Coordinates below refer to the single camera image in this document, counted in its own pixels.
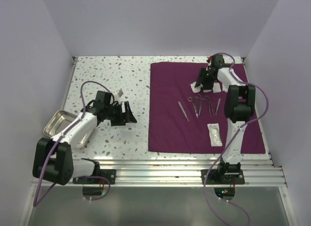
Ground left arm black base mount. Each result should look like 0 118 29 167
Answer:
72 169 117 185

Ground silver clamp forceps middle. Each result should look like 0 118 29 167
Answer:
196 94 205 116

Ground silver forceps scissors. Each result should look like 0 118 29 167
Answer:
204 96 215 117
188 97 198 118

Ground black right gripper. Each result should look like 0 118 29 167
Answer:
195 68 216 90

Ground large white suture packet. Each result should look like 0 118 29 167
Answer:
207 123 223 147

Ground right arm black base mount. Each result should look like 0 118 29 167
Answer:
201 169 245 185

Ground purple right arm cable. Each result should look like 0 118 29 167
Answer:
203 52 271 226

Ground stainless steel tray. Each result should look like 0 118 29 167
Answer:
43 110 95 149

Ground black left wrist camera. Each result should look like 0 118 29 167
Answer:
93 91 114 115

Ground aluminium table edge rail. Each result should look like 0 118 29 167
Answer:
30 157 289 188

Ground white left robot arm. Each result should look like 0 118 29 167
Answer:
32 101 137 185

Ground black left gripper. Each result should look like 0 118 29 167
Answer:
104 101 136 126

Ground silver forceps scissors right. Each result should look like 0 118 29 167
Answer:
204 96 215 117

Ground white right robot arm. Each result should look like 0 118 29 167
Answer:
195 67 256 184

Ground purple surgical drape cloth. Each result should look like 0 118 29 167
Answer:
147 61 266 155

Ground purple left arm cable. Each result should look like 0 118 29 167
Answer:
33 81 111 208

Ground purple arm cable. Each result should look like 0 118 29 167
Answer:
33 81 111 208
203 52 271 226

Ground silver forceps scissors left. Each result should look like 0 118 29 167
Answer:
188 97 198 118

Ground silver tweezers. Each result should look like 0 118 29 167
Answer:
215 98 221 115

